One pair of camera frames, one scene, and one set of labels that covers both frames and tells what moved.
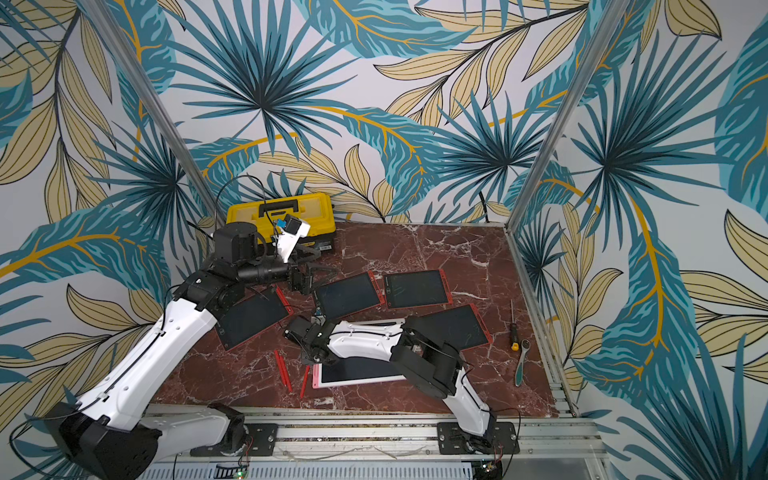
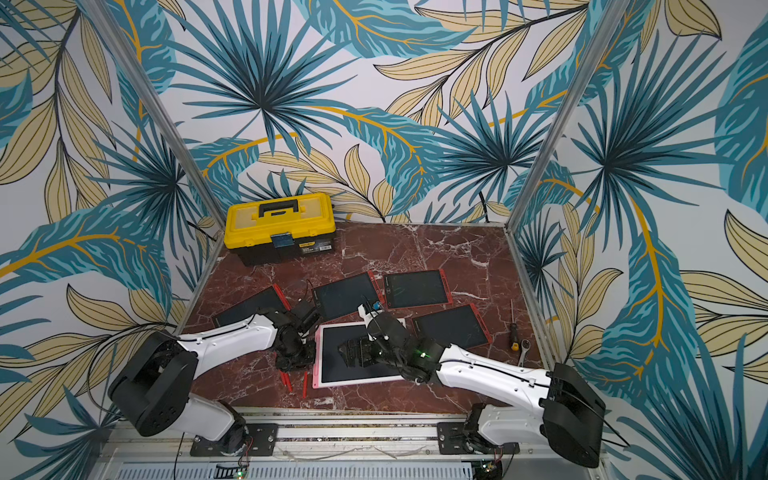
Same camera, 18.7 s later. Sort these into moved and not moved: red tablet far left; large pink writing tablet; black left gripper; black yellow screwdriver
Moved: black left gripper
Not moved: large pink writing tablet; black yellow screwdriver; red tablet far left
